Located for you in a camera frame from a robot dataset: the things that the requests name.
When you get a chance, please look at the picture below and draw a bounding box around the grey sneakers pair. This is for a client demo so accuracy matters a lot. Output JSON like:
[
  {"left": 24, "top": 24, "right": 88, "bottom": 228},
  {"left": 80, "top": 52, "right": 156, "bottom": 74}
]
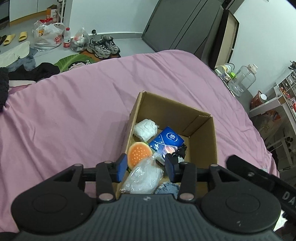
[{"left": 86, "top": 35, "right": 120, "bottom": 59}]

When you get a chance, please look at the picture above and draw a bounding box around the white desk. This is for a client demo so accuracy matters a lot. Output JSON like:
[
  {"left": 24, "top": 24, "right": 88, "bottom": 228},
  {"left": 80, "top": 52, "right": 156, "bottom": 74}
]
[{"left": 249, "top": 70, "right": 295, "bottom": 171}]

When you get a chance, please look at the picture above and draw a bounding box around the black fabric patch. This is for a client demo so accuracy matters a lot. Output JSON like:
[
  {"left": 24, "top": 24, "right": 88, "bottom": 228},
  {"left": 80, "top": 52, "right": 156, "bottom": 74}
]
[{"left": 173, "top": 143, "right": 187, "bottom": 163}]

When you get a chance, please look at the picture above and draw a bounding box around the yellow slipper pair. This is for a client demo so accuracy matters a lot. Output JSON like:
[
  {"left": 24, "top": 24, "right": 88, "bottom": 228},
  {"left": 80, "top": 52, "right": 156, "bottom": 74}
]
[{"left": 2, "top": 31, "right": 28, "bottom": 46}]

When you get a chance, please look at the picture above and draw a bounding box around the small water bottle on floor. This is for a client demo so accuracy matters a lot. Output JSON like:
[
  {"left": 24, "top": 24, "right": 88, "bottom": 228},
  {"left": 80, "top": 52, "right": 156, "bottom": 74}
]
[{"left": 63, "top": 27, "right": 71, "bottom": 48}]

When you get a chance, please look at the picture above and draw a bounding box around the blue denim fabric patch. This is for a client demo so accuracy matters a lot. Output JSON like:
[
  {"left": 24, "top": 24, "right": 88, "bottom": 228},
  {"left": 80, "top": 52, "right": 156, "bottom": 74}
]
[{"left": 154, "top": 182, "right": 180, "bottom": 199}]

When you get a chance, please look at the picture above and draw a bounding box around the white plastic shopping bag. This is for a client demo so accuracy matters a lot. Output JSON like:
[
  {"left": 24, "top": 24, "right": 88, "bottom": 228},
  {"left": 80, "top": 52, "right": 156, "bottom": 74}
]
[{"left": 32, "top": 21, "right": 65, "bottom": 52}]

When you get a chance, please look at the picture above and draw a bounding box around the clear plastic bead bag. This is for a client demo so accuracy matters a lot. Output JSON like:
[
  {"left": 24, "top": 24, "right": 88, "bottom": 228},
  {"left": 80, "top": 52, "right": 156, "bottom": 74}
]
[{"left": 120, "top": 153, "right": 164, "bottom": 194}]

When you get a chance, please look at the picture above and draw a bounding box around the clear bag on floor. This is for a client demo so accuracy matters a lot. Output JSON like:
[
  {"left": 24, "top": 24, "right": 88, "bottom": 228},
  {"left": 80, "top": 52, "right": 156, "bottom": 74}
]
[{"left": 70, "top": 27, "right": 90, "bottom": 52}]

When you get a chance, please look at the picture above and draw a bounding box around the brown cardboard box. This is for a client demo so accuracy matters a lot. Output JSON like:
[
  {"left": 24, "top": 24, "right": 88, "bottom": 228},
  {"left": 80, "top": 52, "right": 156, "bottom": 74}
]
[{"left": 121, "top": 92, "right": 218, "bottom": 169}]

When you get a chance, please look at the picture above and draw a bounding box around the white wrapped tissue pack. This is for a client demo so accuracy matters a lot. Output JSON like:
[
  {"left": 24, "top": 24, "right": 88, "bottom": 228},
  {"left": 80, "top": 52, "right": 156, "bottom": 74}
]
[{"left": 133, "top": 119, "right": 158, "bottom": 142}]

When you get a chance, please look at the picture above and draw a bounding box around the dark grey cabinet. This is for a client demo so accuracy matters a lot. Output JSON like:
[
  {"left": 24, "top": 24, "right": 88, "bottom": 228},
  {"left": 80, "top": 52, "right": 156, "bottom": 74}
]
[{"left": 142, "top": 0, "right": 224, "bottom": 58}]

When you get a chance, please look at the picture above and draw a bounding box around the green cartoon floor mat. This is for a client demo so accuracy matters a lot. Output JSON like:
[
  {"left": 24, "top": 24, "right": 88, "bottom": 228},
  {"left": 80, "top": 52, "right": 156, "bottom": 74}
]
[{"left": 54, "top": 54, "right": 96, "bottom": 73}]

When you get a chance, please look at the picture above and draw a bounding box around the pink bed sheet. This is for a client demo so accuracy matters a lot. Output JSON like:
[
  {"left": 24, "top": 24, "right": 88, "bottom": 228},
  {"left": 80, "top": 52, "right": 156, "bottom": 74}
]
[{"left": 1, "top": 50, "right": 279, "bottom": 232}]

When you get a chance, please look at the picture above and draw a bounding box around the blue planet tissue pack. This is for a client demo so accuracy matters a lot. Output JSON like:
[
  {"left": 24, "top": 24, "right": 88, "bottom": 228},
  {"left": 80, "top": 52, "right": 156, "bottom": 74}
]
[{"left": 149, "top": 126, "right": 185, "bottom": 156}]

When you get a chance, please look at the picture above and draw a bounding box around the large clear plastic jar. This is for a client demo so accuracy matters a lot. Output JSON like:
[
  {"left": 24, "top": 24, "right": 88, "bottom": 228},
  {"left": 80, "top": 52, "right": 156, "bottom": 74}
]
[{"left": 228, "top": 64, "right": 258, "bottom": 97}]

